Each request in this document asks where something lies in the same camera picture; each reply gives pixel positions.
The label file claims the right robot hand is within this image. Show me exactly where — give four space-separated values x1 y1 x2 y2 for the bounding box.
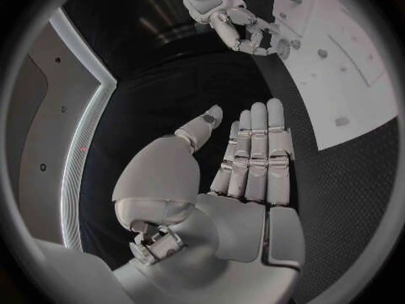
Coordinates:
208 0 282 57

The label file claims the white task board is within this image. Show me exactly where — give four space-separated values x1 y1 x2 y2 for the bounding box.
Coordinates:
271 0 400 152

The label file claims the grey gear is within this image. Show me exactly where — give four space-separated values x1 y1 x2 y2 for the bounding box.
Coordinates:
275 38 292 60

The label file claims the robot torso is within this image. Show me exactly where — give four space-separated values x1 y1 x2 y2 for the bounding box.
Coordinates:
5 7 119 252

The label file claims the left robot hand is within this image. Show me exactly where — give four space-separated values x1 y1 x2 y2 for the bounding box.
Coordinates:
111 97 306 304

